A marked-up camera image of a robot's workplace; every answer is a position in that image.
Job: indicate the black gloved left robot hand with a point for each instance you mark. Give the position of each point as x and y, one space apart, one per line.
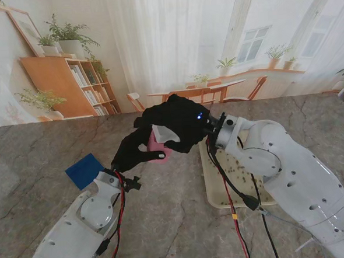
129 152

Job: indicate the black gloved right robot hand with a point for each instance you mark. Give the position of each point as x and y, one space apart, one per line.
183 119

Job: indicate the white square jar lid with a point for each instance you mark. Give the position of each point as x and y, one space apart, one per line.
163 135

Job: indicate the pink square jar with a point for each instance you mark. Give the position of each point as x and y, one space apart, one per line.
155 144

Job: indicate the blue scraper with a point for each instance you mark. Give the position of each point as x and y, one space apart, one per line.
84 171

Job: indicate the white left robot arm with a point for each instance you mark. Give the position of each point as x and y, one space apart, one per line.
65 243

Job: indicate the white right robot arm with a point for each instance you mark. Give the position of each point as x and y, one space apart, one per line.
295 180

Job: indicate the cream baking tray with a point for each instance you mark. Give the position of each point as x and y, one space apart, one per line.
215 190

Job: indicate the scattered green beans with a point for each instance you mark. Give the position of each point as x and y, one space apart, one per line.
226 202

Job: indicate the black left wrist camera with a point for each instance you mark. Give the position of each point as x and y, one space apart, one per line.
133 184

